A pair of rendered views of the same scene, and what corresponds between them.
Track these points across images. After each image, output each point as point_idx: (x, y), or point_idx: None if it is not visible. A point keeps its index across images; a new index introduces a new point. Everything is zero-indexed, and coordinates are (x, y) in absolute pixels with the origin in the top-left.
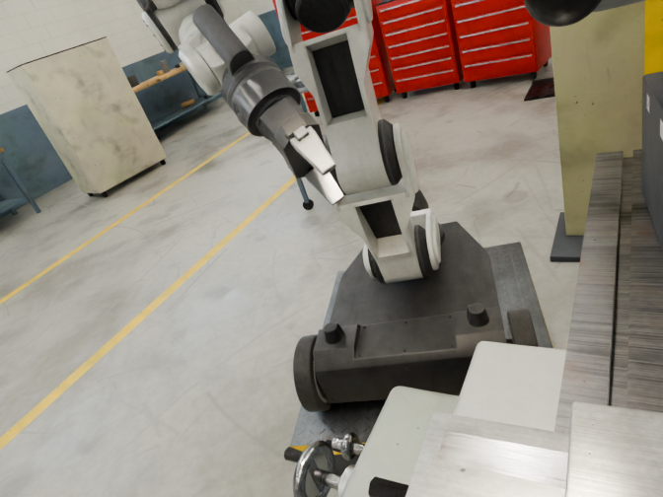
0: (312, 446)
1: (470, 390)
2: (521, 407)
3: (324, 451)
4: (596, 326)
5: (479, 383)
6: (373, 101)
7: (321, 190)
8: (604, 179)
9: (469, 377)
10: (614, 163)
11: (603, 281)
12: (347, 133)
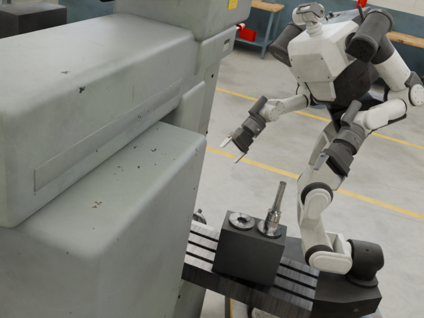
0: (200, 214)
1: (193, 221)
2: None
3: (202, 221)
4: (196, 229)
5: (195, 224)
6: (325, 174)
7: (236, 156)
8: (289, 261)
9: (199, 223)
10: (305, 269)
11: (217, 237)
12: (307, 172)
